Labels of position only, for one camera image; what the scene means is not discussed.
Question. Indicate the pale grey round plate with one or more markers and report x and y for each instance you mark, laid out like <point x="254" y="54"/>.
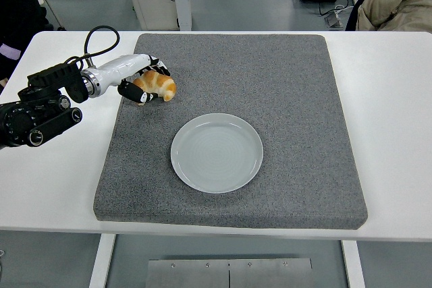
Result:
<point x="216" y="156"/>

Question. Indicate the grey metal plate with screws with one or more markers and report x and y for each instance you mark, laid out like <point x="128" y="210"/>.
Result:
<point x="202" y="274"/>

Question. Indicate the grey felt mat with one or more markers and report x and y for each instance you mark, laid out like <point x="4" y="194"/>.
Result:
<point x="270" y="99"/>

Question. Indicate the croissant bread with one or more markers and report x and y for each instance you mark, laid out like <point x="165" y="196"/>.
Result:
<point x="162" y="84"/>

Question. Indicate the black chair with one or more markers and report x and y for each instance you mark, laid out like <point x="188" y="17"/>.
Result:
<point x="354" y="11"/>

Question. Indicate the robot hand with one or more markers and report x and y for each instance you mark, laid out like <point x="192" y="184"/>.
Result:
<point x="118" y="67"/>

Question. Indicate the white table leg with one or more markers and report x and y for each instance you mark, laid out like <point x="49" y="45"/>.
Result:
<point x="101" y="261"/>
<point x="354" y="264"/>

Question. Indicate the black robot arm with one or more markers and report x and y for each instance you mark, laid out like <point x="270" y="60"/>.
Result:
<point x="33" y="122"/>

